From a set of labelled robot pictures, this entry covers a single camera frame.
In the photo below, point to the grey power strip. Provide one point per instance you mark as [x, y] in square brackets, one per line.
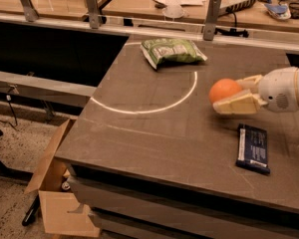
[234, 6]

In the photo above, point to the dark blue snack packet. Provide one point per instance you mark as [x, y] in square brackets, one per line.
[252, 149]

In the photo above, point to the metal bracket post left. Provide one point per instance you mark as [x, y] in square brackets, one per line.
[30, 13]

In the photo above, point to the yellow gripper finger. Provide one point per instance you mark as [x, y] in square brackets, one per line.
[243, 103]
[250, 83]

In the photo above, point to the clear plastic cup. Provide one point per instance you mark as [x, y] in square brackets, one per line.
[173, 10]

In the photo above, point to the metal bracket post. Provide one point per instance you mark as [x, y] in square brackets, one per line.
[30, 13]
[211, 19]
[93, 10]

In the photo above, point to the orange ball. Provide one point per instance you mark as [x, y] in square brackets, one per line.
[222, 89]

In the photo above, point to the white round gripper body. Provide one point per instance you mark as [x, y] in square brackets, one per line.
[277, 90]

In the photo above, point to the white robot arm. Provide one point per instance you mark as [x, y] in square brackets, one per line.
[277, 91]

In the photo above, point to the cardboard box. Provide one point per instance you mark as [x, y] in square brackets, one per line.
[62, 214]

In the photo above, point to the metal bracket post right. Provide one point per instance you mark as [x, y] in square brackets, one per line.
[211, 19]

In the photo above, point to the black mesh cup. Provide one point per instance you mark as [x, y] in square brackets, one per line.
[294, 10]

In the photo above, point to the green snack bag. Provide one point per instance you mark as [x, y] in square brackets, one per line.
[158, 51]

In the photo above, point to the metal bracket post middle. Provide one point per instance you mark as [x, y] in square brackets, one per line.
[93, 10]

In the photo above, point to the blue white object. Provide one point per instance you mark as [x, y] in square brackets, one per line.
[279, 12]

